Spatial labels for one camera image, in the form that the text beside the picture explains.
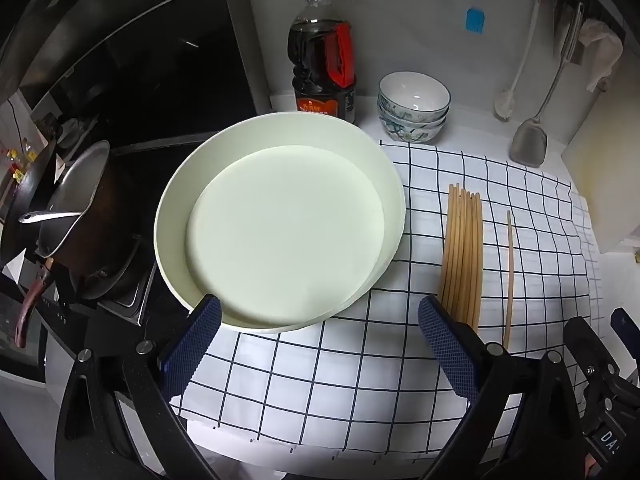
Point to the single wooden chopstick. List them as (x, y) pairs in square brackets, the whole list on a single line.
[(510, 270)]

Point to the bundle of wooden chopsticks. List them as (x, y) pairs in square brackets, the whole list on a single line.
[(460, 260)]

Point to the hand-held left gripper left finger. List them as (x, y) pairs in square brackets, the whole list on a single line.
[(192, 345)]

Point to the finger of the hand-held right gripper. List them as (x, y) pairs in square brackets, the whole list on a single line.
[(625, 327), (582, 345)]

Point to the steel range hood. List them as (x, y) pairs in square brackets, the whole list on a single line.
[(125, 15)]

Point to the gas stove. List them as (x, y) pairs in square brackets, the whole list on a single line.
[(125, 290)]

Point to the blue wall hook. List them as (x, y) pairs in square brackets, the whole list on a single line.
[(475, 21)]

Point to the white round basin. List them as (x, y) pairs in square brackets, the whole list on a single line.
[(280, 220)]

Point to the white cutting board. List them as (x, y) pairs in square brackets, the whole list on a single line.
[(610, 170)]

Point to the metal spatula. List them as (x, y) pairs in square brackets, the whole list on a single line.
[(529, 142)]

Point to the small white dish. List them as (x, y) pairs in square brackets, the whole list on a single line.
[(77, 132)]

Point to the black wok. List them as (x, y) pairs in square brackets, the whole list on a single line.
[(27, 200)]

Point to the white checked cloth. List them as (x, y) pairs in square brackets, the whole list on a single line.
[(350, 385)]

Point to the brown pot with steel inside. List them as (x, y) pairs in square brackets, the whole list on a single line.
[(110, 220)]

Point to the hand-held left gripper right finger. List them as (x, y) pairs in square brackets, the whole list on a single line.
[(445, 345)]

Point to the dark soy sauce bottle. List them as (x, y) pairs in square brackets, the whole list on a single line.
[(320, 60)]

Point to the small colourful condiment jars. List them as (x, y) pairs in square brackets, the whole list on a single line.
[(17, 162)]

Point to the pale pink hanging rag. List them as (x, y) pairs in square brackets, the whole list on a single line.
[(600, 45)]

